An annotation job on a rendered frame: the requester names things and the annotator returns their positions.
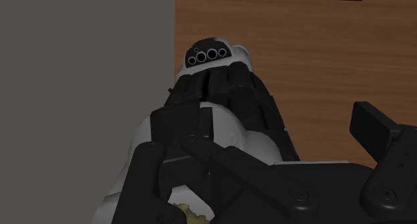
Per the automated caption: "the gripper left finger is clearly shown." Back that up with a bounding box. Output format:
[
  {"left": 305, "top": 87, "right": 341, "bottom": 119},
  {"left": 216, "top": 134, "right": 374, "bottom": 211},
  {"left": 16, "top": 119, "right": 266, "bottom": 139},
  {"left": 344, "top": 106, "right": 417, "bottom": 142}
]
[{"left": 111, "top": 103, "right": 319, "bottom": 224}]

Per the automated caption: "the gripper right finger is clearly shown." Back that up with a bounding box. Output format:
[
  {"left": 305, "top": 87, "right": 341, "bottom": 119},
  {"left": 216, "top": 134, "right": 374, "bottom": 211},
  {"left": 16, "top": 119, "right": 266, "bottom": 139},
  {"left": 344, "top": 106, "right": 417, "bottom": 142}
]
[{"left": 350, "top": 100, "right": 417, "bottom": 221}]

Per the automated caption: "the yellow green lumpy thing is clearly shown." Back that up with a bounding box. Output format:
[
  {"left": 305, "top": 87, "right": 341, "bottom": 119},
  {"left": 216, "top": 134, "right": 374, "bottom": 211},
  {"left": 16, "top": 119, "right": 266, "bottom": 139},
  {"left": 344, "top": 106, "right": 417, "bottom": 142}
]
[{"left": 172, "top": 202, "right": 213, "bottom": 224}]

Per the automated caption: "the white and black figure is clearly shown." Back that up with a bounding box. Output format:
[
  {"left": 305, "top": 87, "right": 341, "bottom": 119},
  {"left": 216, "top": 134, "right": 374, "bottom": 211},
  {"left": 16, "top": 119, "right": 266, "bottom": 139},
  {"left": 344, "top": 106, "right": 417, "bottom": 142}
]
[{"left": 91, "top": 37, "right": 301, "bottom": 224}]

